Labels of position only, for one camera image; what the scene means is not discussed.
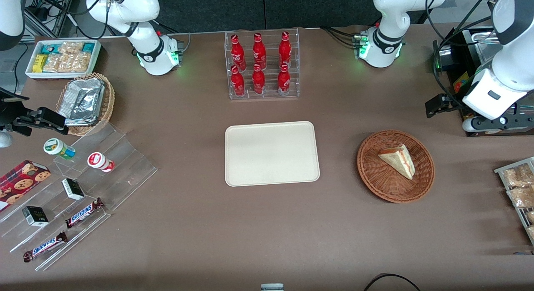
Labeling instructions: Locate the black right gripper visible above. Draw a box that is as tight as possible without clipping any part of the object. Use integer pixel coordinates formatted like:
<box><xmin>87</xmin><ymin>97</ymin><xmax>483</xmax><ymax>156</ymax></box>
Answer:
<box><xmin>0</xmin><ymin>88</ymin><xmax>68</xmax><ymax>136</ymax></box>

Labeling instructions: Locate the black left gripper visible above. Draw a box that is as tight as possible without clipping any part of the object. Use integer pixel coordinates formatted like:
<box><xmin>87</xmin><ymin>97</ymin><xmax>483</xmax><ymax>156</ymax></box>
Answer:
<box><xmin>425</xmin><ymin>94</ymin><xmax>534</xmax><ymax>132</ymax></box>

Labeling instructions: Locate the triangular sandwich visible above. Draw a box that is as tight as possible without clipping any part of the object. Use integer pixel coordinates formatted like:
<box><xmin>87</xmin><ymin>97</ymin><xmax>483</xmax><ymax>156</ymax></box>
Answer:
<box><xmin>378</xmin><ymin>143</ymin><xmax>416</xmax><ymax>181</ymax></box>

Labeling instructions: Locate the light wicker basket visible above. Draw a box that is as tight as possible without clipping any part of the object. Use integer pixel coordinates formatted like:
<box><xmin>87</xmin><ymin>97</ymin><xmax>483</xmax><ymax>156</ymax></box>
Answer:
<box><xmin>55</xmin><ymin>73</ymin><xmax>116</xmax><ymax>136</ymax></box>

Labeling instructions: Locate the brown round wicker basket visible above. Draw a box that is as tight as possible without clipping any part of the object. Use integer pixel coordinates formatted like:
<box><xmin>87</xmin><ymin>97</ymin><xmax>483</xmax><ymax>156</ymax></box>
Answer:
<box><xmin>357</xmin><ymin>130</ymin><xmax>436</xmax><ymax>203</ymax></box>

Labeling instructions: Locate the cream plastic tray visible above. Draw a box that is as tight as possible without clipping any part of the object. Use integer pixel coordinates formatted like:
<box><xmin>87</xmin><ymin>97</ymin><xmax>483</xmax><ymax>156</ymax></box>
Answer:
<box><xmin>225</xmin><ymin>121</ymin><xmax>320</xmax><ymax>187</ymax></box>

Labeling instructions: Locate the green lid yogurt cup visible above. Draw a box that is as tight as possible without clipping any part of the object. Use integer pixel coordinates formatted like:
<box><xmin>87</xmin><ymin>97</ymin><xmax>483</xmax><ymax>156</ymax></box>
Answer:
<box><xmin>43</xmin><ymin>138</ymin><xmax>76</xmax><ymax>160</ymax></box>

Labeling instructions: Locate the black food warmer appliance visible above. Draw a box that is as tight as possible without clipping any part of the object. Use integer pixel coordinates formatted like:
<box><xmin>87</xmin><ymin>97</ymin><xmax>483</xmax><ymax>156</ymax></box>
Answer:
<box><xmin>433</xmin><ymin>26</ymin><xmax>534</xmax><ymax>136</ymax></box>

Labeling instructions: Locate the aluminium foil container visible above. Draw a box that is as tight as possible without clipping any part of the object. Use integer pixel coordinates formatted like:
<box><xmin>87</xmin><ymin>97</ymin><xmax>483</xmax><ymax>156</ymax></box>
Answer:
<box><xmin>58</xmin><ymin>78</ymin><xmax>106</xmax><ymax>127</ymax></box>

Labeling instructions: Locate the white rectangular snack bin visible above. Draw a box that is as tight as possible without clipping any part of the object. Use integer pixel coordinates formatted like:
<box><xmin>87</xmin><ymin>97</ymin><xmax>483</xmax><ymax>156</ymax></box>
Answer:
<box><xmin>25</xmin><ymin>39</ymin><xmax>102</xmax><ymax>80</ymax></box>

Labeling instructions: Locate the clear bag of crackers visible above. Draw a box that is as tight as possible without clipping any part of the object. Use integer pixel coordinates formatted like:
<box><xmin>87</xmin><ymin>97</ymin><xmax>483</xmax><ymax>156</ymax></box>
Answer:
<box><xmin>42</xmin><ymin>53</ymin><xmax>63</xmax><ymax>73</ymax></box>
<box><xmin>61</xmin><ymin>52</ymin><xmax>92</xmax><ymax>73</ymax></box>
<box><xmin>58</xmin><ymin>42</ymin><xmax>84</xmax><ymax>55</ymax></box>

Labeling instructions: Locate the red lid yogurt cup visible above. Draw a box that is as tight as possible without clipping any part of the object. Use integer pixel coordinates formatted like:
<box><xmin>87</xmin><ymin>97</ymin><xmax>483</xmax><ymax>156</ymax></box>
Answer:
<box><xmin>87</xmin><ymin>152</ymin><xmax>115</xmax><ymax>173</ymax></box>

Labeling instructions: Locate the red chocolate chip cookie box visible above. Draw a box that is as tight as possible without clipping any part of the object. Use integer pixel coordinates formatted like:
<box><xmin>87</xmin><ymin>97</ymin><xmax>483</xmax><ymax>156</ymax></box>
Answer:
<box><xmin>0</xmin><ymin>160</ymin><xmax>51</xmax><ymax>212</ymax></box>

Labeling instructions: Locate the small black white box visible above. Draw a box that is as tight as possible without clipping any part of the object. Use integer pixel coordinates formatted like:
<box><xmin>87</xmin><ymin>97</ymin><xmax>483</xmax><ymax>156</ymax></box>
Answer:
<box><xmin>22</xmin><ymin>206</ymin><xmax>49</xmax><ymax>227</ymax></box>
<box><xmin>61</xmin><ymin>178</ymin><xmax>85</xmax><ymax>201</ymax></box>

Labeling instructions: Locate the steel food pan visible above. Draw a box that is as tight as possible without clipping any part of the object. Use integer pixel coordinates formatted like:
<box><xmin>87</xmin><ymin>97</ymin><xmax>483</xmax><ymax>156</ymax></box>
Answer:
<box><xmin>462</xmin><ymin>27</ymin><xmax>501</xmax><ymax>50</ymax></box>

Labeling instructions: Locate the clear acrylic stepped shelf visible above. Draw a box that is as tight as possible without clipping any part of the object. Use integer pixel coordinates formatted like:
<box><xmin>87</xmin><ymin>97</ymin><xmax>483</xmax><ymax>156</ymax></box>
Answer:
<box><xmin>0</xmin><ymin>122</ymin><xmax>158</xmax><ymax>271</ymax></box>

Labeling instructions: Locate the Snickers chocolate bar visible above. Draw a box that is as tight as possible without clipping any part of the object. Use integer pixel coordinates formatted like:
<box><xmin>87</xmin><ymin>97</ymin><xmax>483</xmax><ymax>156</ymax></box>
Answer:
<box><xmin>23</xmin><ymin>231</ymin><xmax>68</xmax><ymax>263</ymax></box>
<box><xmin>65</xmin><ymin>198</ymin><xmax>105</xmax><ymax>229</ymax></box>

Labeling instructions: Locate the red cola bottle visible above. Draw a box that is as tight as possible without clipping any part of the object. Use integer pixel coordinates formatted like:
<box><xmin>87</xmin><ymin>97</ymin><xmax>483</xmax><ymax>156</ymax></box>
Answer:
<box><xmin>252</xmin><ymin>64</ymin><xmax>266</xmax><ymax>95</ymax></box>
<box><xmin>252</xmin><ymin>33</ymin><xmax>267</xmax><ymax>70</ymax></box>
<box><xmin>277</xmin><ymin>63</ymin><xmax>291</xmax><ymax>96</ymax></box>
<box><xmin>231</xmin><ymin>65</ymin><xmax>246</xmax><ymax>97</ymax></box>
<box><xmin>278</xmin><ymin>31</ymin><xmax>292</xmax><ymax>69</ymax></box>
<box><xmin>230</xmin><ymin>34</ymin><xmax>247</xmax><ymax>71</ymax></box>

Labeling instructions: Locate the clear acrylic bottle rack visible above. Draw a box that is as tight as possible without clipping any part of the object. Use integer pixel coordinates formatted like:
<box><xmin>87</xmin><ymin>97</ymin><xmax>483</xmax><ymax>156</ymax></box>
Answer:
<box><xmin>224</xmin><ymin>28</ymin><xmax>300</xmax><ymax>100</ymax></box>

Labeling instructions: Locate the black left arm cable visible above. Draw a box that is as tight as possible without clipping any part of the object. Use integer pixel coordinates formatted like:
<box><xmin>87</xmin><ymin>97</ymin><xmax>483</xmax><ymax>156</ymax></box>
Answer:
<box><xmin>425</xmin><ymin>0</ymin><xmax>503</xmax><ymax>100</ymax></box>

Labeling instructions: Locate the grey wire rack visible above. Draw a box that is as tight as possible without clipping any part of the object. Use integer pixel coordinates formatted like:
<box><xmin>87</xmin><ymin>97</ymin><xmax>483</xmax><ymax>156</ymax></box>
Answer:
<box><xmin>494</xmin><ymin>157</ymin><xmax>534</xmax><ymax>246</ymax></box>

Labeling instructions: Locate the black base cable bundle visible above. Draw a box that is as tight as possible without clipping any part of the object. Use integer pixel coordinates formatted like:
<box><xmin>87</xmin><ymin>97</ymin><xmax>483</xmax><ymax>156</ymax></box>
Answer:
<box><xmin>320</xmin><ymin>26</ymin><xmax>362</xmax><ymax>48</ymax></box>
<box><xmin>152</xmin><ymin>19</ymin><xmax>191</xmax><ymax>55</ymax></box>

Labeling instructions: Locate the black cable loop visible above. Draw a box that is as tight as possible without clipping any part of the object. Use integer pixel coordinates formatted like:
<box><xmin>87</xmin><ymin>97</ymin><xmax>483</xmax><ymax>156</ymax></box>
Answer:
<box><xmin>363</xmin><ymin>273</ymin><xmax>422</xmax><ymax>291</ymax></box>

